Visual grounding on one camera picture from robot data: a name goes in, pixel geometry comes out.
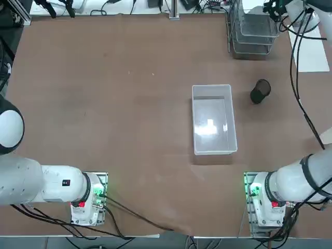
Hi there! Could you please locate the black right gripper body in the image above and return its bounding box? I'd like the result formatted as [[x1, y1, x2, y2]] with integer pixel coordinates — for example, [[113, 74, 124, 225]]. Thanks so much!
[[271, 0, 288, 15]]

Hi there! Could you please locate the white A4 paper sheet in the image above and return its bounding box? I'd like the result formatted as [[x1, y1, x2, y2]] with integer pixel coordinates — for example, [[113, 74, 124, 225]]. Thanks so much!
[[245, 5, 266, 16]]

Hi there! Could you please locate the metal mesh file organizer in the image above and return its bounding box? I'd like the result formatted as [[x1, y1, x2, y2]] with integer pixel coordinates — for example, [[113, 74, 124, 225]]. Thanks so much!
[[225, 0, 281, 61]]

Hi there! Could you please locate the flat white board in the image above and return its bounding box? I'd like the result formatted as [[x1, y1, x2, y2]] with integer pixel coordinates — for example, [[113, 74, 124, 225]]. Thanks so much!
[[287, 24, 330, 73]]

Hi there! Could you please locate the black mesh pen cup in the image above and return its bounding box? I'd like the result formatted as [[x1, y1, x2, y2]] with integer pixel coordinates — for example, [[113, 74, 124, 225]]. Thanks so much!
[[250, 79, 272, 105]]

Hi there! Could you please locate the translucent plastic bin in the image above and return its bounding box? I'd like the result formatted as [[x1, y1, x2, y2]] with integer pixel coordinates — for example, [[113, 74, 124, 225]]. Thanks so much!
[[191, 84, 239, 156]]

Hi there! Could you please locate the black tripod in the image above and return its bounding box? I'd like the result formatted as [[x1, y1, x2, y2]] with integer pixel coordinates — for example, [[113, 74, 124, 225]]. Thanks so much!
[[35, 0, 76, 19]]

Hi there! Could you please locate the camera mount post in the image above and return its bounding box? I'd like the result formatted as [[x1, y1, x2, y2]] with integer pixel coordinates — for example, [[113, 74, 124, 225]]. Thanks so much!
[[168, 0, 180, 20]]

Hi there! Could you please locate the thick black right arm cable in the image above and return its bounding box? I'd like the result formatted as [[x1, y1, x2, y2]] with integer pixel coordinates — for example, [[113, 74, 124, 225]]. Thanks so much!
[[279, 7, 328, 151]]

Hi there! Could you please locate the black cable across table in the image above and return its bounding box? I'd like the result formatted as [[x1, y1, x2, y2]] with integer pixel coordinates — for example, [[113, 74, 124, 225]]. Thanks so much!
[[102, 196, 175, 231]]

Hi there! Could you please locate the aluminium frame rail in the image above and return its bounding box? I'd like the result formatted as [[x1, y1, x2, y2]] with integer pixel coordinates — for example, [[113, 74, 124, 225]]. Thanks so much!
[[5, 0, 32, 26]]

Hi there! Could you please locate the black cable bundle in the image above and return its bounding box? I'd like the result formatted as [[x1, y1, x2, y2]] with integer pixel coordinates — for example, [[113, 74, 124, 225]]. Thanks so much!
[[0, 33, 13, 94]]

